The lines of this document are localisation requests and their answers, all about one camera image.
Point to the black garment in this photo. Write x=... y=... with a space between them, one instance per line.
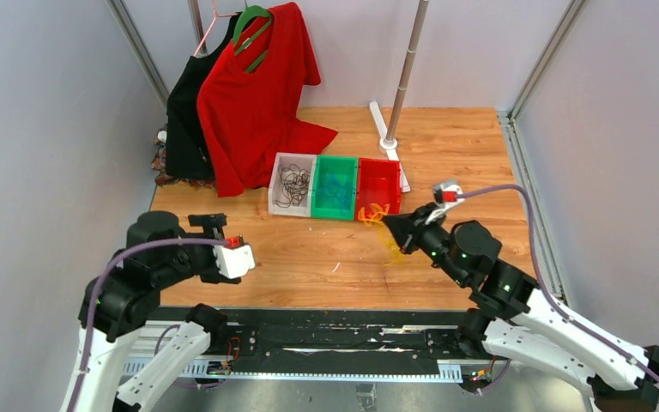
x=187 y=154

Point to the green storage bin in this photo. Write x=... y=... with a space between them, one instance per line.
x=334 y=187

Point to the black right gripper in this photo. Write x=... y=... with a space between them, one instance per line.
x=407 y=227

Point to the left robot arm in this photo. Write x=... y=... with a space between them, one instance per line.
x=158 y=254

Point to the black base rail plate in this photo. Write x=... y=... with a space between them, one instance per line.
x=362 y=343

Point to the red t-shirt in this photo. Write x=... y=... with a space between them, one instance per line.
x=248 y=118

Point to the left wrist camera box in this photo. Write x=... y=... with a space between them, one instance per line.
x=236 y=262

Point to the red storage bin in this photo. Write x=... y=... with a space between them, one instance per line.
x=378 y=183

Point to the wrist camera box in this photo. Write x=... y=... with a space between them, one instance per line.
x=236 y=262
x=446 y=196

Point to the beige rack pole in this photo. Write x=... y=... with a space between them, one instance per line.
x=420 y=15

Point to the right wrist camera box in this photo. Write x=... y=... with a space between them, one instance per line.
x=446 y=196

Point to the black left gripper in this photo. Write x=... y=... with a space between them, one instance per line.
x=214 y=222

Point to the white storage bin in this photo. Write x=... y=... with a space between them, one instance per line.
x=291 y=184

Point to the pink clothes hanger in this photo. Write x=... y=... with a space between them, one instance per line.
x=210 y=20

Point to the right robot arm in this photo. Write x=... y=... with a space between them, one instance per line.
x=515 y=320

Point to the green clothes hanger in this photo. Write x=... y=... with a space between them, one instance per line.
x=250 y=39

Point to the patterned cloth at wall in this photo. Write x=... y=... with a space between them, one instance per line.
x=158 y=164

